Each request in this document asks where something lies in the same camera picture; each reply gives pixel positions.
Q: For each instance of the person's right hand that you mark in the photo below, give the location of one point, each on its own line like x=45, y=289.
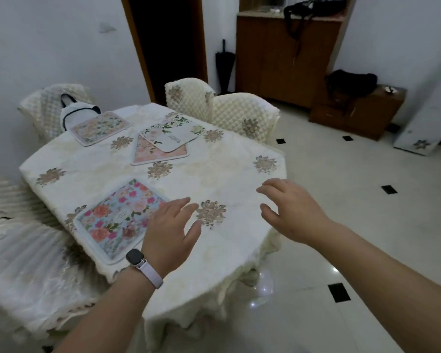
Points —
x=301, y=216

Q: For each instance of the person's left hand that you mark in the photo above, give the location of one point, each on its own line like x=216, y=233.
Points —
x=169, y=238

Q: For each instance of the blue rose print placemat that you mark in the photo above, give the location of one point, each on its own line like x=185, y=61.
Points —
x=114, y=220

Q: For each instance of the pink floral placemat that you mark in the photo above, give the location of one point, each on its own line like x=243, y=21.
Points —
x=150, y=156

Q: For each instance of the white placemat with green leaves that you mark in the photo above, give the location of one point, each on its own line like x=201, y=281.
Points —
x=172, y=134

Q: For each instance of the green leaf peach floral placemat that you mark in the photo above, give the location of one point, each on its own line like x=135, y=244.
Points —
x=99, y=128

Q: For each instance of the person's left forearm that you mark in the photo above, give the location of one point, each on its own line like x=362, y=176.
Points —
x=106, y=319

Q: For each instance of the person's right forearm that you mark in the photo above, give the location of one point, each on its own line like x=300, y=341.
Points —
x=389, y=297

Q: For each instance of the table with cream tablecloth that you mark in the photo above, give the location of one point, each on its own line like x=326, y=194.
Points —
x=213, y=172

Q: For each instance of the smartwatch with white band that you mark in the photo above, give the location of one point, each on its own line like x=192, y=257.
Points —
x=139, y=261

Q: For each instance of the low brown wooden cabinet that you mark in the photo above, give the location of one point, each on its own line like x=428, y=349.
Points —
x=371, y=113

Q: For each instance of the black soft bag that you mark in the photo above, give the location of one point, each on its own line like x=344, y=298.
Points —
x=351, y=84

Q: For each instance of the white bag with dark trim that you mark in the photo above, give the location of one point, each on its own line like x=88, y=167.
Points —
x=77, y=112

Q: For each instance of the tall brown wooden cabinet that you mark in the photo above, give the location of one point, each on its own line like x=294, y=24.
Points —
x=272, y=62

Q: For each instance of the black folded umbrella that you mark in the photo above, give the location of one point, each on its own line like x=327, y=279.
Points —
x=225, y=66

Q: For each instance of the brown door frame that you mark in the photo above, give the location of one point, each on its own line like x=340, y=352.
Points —
x=139, y=51

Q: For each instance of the grey wall electrical panel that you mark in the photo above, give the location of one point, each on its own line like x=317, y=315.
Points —
x=106, y=28

